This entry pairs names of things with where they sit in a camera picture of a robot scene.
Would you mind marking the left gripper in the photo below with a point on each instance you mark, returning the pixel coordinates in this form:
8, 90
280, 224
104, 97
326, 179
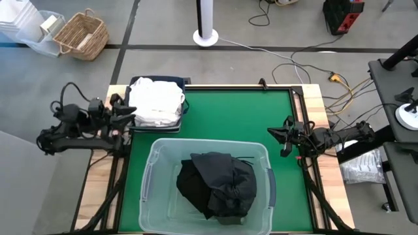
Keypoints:
106, 119

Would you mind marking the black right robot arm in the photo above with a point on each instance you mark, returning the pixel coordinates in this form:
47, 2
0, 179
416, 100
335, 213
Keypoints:
343, 135

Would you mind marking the dark grey side table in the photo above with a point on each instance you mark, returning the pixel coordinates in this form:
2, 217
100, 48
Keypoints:
392, 81

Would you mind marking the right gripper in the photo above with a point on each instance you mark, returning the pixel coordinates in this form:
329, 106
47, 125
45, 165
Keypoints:
298, 135

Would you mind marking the navy blue plastic bin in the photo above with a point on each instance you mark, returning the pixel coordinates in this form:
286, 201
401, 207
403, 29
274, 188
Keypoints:
183, 81

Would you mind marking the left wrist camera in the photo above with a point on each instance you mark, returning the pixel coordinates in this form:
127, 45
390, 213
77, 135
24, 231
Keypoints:
96, 105

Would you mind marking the green table mat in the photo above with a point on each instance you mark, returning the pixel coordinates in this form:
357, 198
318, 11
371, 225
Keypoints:
228, 114

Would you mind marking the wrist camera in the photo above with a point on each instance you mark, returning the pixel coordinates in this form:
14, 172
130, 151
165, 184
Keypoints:
289, 121
96, 105

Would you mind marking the clear plastic storage tub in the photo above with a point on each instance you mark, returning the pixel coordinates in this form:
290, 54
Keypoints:
163, 196

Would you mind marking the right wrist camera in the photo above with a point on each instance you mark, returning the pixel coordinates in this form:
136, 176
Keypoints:
289, 121

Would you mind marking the wicker basket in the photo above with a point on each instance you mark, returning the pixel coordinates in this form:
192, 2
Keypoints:
80, 36

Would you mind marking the clear plastic bag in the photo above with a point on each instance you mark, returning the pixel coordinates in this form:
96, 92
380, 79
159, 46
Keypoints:
362, 169

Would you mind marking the black table edge clamp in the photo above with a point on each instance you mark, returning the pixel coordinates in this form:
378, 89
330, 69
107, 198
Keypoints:
263, 83

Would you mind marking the dark navy garment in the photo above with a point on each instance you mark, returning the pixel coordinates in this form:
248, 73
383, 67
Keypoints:
232, 186

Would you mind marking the red and black tool case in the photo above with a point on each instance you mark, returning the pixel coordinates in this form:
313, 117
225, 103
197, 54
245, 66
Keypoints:
341, 16

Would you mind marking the black stand pole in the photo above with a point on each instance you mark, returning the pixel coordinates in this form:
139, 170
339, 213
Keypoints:
400, 53

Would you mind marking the white tower fan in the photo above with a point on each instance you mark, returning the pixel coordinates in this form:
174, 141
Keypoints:
205, 19

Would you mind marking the white round lamp base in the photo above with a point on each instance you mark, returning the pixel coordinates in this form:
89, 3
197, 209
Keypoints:
408, 119

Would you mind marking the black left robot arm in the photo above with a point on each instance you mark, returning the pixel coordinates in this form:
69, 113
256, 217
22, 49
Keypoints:
75, 143

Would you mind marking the yellow plug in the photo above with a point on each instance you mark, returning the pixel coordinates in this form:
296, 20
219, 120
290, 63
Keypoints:
334, 77

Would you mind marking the stack of white lids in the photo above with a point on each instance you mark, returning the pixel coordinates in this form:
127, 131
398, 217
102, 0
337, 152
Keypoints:
18, 18

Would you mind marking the small beige box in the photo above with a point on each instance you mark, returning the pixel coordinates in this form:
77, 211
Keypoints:
49, 23

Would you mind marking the black metal rig frame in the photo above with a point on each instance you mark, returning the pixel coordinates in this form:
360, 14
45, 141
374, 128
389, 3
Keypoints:
115, 196

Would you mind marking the black garment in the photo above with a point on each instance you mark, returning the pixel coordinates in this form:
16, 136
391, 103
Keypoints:
192, 189

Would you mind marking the black angular bracket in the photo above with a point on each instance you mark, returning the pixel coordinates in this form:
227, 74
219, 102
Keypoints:
404, 95

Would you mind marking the small clear plastic bin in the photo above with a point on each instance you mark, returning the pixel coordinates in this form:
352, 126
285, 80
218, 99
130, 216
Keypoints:
49, 45

